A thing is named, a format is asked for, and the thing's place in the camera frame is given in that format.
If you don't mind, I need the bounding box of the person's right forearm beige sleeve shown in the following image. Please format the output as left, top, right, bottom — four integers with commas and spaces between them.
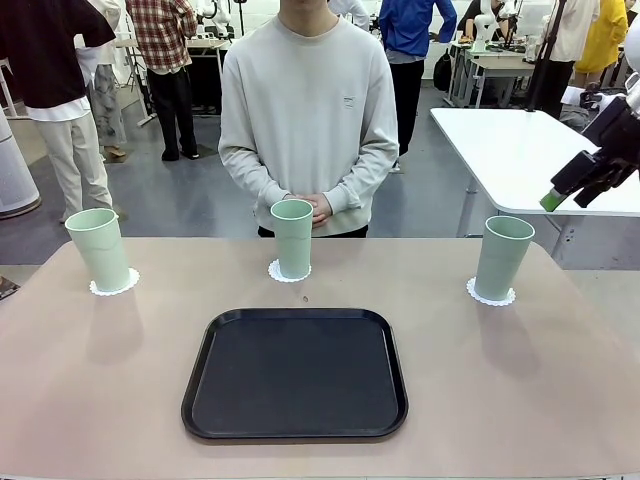
218, 134, 286, 201

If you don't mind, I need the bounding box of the grey background desk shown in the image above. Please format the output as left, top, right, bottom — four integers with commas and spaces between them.
444, 42, 536, 109

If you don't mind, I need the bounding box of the person in cream top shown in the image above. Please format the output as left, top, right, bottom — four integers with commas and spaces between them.
529, 0, 601, 121

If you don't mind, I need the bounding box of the person in yellow coat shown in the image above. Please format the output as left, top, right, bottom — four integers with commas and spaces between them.
564, 0, 629, 109

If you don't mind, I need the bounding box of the black plastic serving tray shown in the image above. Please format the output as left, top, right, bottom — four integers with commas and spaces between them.
180, 307, 409, 441

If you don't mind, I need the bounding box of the pale green plastic cup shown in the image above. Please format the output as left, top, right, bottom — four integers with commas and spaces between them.
472, 214, 537, 302
63, 207, 132, 292
269, 198, 315, 280

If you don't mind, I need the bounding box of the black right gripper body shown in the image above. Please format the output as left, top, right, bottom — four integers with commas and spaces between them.
582, 97, 640, 166

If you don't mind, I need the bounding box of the white table with grey legs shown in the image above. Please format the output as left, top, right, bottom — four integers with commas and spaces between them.
429, 106, 640, 266

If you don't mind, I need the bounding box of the person's left hand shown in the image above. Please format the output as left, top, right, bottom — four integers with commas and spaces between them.
304, 193, 334, 225

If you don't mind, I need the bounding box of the person in black top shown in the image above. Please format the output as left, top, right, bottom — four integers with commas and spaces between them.
0, 0, 117, 225

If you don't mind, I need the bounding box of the person in plaid shirt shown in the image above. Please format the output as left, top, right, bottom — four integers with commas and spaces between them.
124, 0, 200, 162

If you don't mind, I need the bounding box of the white background desk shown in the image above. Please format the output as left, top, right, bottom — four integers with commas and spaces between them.
113, 37, 231, 126

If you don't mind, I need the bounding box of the black hanging bag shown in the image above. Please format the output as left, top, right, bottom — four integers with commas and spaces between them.
432, 49, 452, 92

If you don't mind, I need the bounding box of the grey crumpled cloth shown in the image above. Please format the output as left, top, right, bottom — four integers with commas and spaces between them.
558, 106, 591, 132

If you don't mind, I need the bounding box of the white cylindrical air purifier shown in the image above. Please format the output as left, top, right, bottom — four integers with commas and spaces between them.
0, 107, 41, 220

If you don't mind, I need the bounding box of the person in blue shirt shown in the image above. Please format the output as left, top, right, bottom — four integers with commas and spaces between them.
378, 0, 459, 174

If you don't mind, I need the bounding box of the white scalloped paper coaster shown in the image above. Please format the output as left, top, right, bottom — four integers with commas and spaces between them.
267, 258, 314, 285
466, 276, 517, 307
88, 267, 140, 297

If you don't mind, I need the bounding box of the person in marbled trousers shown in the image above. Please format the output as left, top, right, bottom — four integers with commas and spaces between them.
74, 0, 130, 161

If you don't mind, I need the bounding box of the person in beige sweatshirt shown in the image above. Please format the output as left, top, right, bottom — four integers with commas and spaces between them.
218, 0, 400, 239

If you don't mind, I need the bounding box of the person's left forearm beige sleeve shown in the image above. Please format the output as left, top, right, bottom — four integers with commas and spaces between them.
324, 134, 400, 211

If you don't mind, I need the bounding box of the black tripod pole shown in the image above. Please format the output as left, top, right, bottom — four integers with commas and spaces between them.
524, 0, 571, 114

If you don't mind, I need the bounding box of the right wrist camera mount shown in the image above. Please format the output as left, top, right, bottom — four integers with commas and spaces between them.
562, 72, 640, 115

